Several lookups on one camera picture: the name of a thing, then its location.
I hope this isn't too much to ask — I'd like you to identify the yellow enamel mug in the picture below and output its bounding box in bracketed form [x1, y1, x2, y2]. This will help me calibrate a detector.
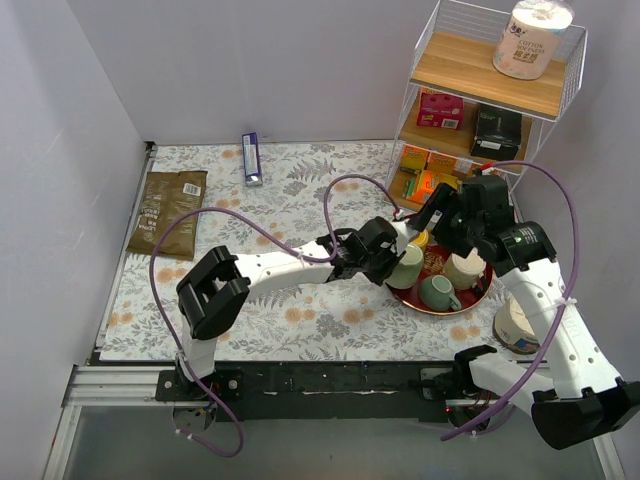
[412, 230, 430, 252]

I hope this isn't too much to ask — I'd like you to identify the light green mug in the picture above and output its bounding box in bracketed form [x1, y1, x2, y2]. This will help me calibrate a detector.
[385, 244, 424, 290]

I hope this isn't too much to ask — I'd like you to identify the teal mug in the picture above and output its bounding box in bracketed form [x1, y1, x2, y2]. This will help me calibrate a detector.
[418, 275, 462, 312]

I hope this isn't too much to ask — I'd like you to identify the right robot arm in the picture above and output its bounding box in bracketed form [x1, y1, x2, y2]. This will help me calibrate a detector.
[409, 175, 639, 450]

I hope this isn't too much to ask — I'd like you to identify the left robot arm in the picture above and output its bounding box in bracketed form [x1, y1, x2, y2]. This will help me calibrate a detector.
[177, 216, 419, 400]

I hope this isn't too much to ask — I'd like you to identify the beige ribbed mug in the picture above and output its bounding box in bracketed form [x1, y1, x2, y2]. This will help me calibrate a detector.
[442, 249, 486, 290]

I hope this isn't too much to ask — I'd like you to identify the orange sponge pack upper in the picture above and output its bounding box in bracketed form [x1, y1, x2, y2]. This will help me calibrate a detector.
[402, 170, 461, 203]

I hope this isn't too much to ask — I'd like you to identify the orange sponge pack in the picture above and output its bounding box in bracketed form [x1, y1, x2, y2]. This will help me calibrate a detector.
[402, 170, 461, 203]
[399, 145, 430, 175]

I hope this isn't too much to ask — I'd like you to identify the red round tray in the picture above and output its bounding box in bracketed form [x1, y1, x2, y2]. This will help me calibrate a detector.
[387, 245, 494, 316]

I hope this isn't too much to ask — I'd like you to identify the orange sponge pack lower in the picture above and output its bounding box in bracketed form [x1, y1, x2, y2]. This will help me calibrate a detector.
[399, 145, 430, 175]

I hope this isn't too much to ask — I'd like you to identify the black box on shelf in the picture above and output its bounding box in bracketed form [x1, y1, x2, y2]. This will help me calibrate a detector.
[470, 104, 522, 161]

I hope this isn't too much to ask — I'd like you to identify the orange pink box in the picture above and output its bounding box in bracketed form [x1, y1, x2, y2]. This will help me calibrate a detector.
[416, 89, 464, 130]

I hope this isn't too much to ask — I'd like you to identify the floral table mat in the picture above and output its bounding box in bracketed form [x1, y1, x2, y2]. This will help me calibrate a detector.
[97, 141, 551, 362]

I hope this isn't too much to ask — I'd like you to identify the purple foil box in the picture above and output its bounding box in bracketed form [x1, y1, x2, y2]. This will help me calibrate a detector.
[242, 132, 263, 187]

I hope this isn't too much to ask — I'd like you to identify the toilet paper roll on shelf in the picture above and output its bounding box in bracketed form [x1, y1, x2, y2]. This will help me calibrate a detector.
[493, 1, 574, 80]

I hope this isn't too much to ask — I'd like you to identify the brown coffee bag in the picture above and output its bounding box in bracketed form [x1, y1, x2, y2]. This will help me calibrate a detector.
[127, 170, 208, 260]

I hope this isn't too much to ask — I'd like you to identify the white wire shelf rack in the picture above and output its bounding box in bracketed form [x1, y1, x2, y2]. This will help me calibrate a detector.
[386, 1, 588, 211]

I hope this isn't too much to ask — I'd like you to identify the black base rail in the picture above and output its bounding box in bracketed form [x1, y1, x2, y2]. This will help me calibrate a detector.
[154, 360, 501, 424]

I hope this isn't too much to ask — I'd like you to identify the aluminium frame rail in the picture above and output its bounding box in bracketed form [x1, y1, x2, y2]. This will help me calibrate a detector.
[42, 362, 176, 480]

